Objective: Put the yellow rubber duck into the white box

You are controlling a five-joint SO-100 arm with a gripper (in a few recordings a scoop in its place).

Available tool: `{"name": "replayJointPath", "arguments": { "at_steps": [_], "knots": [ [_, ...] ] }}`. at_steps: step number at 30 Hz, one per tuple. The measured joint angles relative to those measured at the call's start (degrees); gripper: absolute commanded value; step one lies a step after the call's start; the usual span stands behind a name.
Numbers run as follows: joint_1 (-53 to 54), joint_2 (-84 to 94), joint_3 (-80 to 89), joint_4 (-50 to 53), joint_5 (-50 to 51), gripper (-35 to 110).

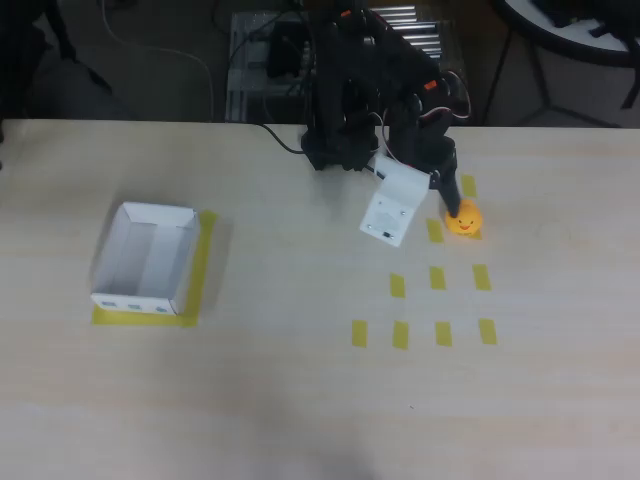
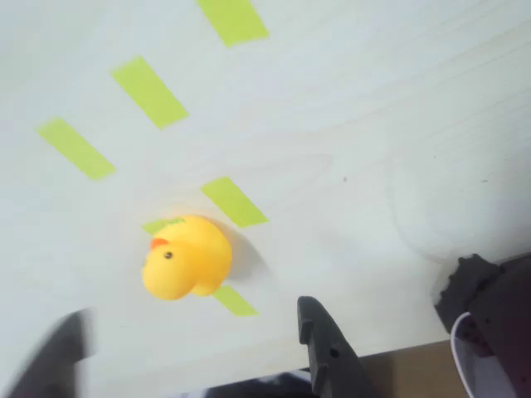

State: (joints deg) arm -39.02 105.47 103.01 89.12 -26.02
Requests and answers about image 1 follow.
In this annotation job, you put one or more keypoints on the silver roller conveyor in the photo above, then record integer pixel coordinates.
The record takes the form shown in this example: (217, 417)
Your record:
(432, 35)

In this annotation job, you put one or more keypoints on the white gripper camera mount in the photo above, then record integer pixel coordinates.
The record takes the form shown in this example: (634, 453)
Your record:
(392, 210)

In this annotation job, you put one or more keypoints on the yellow L-shaped tape outline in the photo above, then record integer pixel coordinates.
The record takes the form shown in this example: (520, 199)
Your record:
(201, 260)

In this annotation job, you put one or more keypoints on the yellow tape strip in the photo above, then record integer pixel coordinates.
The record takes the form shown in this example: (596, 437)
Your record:
(481, 277)
(435, 231)
(470, 186)
(477, 236)
(360, 334)
(400, 335)
(437, 278)
(488, 332)
(397, 286)
(443, 334)

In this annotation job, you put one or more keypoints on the round white table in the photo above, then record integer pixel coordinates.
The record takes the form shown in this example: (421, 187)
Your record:
(575, 37)

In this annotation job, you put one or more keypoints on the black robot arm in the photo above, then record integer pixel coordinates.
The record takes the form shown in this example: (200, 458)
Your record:
(330, 100)

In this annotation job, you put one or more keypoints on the black table leg frame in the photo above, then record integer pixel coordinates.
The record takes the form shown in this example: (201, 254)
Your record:
(547, 105)

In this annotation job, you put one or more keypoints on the yellow rubber duck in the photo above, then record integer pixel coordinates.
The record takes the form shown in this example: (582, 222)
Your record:
(467, 222)

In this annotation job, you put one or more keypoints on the black chair leg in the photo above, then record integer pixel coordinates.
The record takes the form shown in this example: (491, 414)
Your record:
(62, 35)

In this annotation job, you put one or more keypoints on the perforated metal frame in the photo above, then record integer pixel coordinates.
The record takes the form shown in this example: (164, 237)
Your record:
(240, 82)

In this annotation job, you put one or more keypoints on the white cardboard box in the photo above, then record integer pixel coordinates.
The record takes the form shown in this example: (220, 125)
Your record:
(132, 306)

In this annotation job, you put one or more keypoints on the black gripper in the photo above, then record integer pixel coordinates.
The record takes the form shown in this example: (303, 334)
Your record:
(446, 184)

